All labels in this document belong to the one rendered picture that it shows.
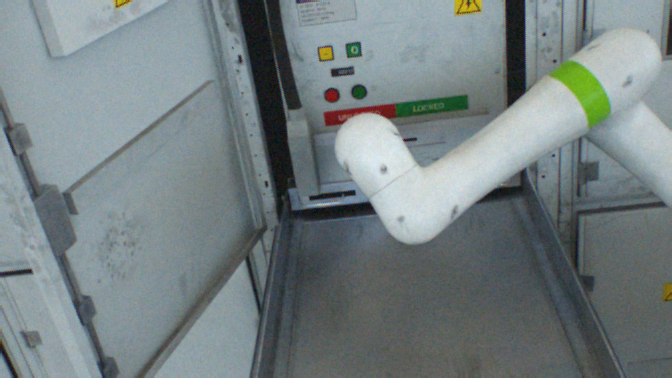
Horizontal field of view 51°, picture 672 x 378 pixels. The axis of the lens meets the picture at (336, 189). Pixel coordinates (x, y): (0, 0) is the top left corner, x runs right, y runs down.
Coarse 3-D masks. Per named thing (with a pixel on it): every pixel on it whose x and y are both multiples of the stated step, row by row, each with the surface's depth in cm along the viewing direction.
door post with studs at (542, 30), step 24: (528, 0) 141; (552, 0) 140; (528, 24) 143; (552, 24) 143; (528, 48) 146; (552, 48) 145; (528, 72) 148; (528, 168) 159; (552, 168) 159; (552, 192) 162; (552, 216) 165
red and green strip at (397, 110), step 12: (456, 96) 155; (360, 108) 157; (372, 108) 157; (384, 108) 157; (396, 108) 157; (408, 108) 157; (420, 108) 157; (432, 108) 156; (444, 108) 156; (456, 108) 156; (468, 108) 156; (336, 120) 158
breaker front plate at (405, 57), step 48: (288, 0) 145; (384, 0) 145; (432, 0) 145; (288, 48) 150; (336, 48) 150; (384, 48) 150; (432, 48) 150; (480, 48) 150; (384, 96) 155; (432, 96) 155; (480, 96) 155; (432, 144) 160
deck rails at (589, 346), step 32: (288, 224) 164; (544, 224) 145; (288, 256) 154; (544, 256) 142; (288, 288) 144; (576, 288) 124; (288, 320) 135; (576, 320) 124; (288, 352) 127; (576, 352) 118; (608, 352) 109
